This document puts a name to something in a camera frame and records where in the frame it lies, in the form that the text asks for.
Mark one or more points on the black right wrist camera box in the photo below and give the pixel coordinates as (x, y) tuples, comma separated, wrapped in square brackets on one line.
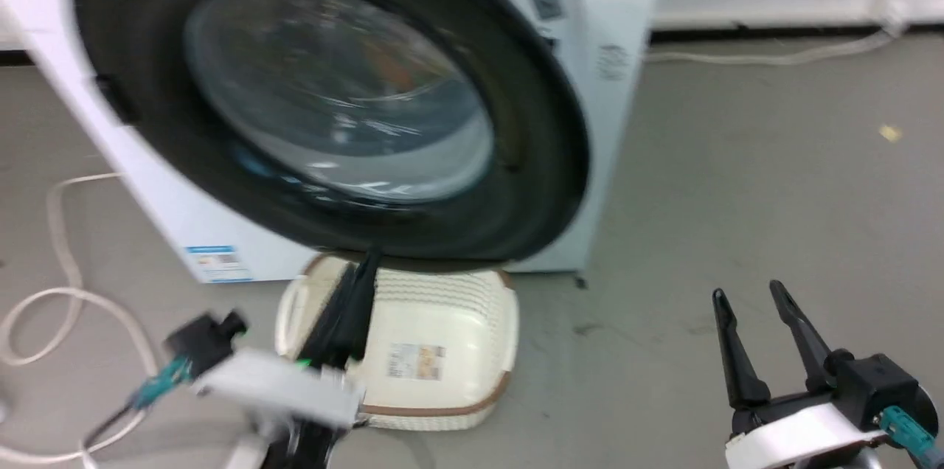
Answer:
[(881, 388)]

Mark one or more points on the small yellow paper scrap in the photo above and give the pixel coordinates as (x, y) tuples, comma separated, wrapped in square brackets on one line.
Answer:
[(890, 133)]

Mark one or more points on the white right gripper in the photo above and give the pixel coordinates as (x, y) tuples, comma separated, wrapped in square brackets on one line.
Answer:
[(800, 432)]

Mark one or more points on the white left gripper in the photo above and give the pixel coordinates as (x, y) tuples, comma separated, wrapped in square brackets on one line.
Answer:
[(287, 388)]

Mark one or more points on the white front-load washing machine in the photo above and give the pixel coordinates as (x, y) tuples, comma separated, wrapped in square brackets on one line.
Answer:
[(616, 130)]

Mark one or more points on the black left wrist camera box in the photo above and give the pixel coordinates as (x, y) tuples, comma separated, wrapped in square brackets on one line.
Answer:
[(203, 340)]

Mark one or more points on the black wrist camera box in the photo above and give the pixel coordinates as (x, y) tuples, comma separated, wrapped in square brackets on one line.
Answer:
[(881, 388), (203, 340)]

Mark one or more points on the cream plastic laundry basket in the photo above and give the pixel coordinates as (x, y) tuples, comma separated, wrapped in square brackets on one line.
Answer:
[(450, 314)]

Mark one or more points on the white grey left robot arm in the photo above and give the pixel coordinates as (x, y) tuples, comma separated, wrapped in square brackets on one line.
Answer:
[(287, 447)]

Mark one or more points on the black round glass washer door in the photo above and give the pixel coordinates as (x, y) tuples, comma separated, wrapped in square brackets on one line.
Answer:
[(535, 159)]

